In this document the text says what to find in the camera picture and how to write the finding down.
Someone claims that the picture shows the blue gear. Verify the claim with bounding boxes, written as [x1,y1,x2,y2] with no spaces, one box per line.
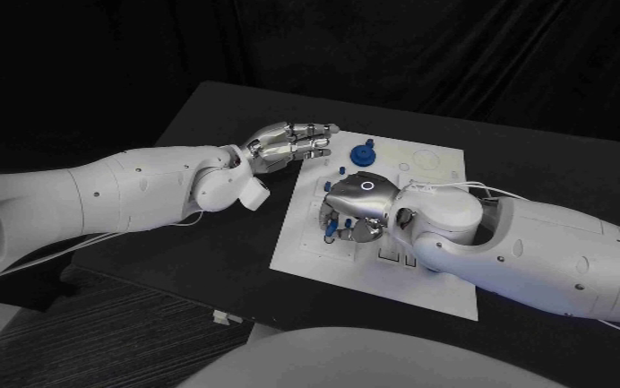
[349,138,377,166]

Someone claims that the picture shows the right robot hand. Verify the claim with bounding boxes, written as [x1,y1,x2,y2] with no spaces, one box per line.
[315,170,403,243]

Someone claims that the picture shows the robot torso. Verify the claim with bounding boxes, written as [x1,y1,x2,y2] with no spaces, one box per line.
[174,326,569,388]

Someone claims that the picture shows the white task board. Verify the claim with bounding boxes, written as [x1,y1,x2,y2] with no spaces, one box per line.
[268,130,480,323]

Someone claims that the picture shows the white cable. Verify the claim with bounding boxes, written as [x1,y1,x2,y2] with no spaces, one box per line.
[403,179,529,202]
[0,210,206,277]

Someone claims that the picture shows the white table clamp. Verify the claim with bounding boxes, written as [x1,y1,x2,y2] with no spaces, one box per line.
[210,309,243,326]

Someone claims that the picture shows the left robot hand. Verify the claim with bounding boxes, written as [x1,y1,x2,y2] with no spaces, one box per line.
[241,121,340,175]

